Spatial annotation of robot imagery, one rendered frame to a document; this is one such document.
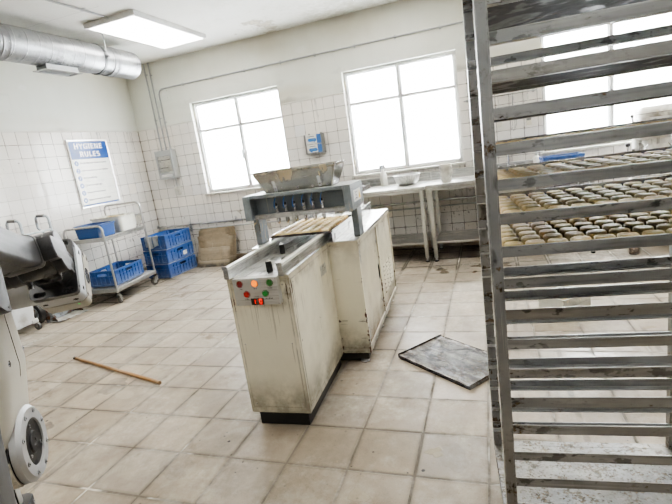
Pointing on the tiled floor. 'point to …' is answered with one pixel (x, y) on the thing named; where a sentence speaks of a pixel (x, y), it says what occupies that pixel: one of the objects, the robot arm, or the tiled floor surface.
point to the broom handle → (118, 370)
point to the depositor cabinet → (362, 283)
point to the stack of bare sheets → (450, 360)
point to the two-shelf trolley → (116, 255)
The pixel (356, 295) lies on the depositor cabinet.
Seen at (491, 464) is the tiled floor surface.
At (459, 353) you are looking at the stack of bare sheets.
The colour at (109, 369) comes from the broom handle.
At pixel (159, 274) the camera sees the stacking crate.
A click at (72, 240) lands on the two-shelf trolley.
